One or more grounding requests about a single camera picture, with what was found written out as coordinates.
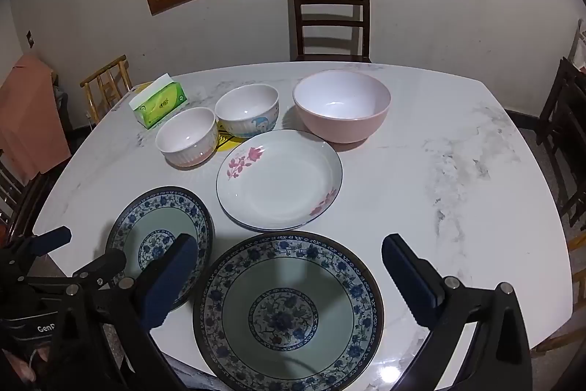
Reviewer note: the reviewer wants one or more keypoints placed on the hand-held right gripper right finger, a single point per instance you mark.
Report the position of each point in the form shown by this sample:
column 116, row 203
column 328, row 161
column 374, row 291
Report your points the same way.
column 407, row 276

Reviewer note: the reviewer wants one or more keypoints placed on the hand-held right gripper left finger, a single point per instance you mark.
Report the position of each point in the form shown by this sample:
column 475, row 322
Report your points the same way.
column 176, row 267

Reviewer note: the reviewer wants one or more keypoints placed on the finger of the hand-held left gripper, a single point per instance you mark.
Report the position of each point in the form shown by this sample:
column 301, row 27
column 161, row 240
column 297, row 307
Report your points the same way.
column 103, row 265
column 50, row 237

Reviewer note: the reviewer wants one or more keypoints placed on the small blue patterned plate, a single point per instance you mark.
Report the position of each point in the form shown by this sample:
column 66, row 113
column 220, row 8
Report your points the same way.
column 151, row 226

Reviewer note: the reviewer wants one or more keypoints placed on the large blue patterned plate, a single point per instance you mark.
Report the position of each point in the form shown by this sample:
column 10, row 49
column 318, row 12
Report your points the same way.
column 293, row 281

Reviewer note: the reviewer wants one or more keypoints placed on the white pink-flower plate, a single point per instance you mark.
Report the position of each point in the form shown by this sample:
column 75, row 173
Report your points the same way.
column 279, row 185

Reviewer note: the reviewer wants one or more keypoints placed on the ribbed white pink bowl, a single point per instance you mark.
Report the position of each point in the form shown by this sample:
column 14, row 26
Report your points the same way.
column 185, row 134

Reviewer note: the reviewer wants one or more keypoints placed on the white cartoon print bowl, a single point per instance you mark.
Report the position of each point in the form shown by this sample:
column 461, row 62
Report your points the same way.
column 247, row 107

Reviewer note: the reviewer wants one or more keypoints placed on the large pink bowl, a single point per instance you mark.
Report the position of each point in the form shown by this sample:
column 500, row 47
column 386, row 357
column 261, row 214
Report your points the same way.
column 341, row 98

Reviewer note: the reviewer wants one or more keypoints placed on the orange-pink cloth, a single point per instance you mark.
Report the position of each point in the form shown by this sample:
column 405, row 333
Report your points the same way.
column 27, row 116

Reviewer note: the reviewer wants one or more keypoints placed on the bamboo chair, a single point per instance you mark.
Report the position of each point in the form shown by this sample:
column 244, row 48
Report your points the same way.
column 107, row 84

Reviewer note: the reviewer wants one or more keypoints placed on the green tissue pack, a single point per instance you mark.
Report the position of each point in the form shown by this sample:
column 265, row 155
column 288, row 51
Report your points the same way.
column 160, row 102

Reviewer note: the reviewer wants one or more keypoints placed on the dark wooden slat-back chair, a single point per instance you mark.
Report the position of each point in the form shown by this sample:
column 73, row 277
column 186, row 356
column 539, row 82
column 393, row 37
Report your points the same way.
column 329, row 20

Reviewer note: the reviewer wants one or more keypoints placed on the black wall socket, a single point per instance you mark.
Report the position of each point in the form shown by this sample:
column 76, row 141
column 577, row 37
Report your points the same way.
column 30, row 39

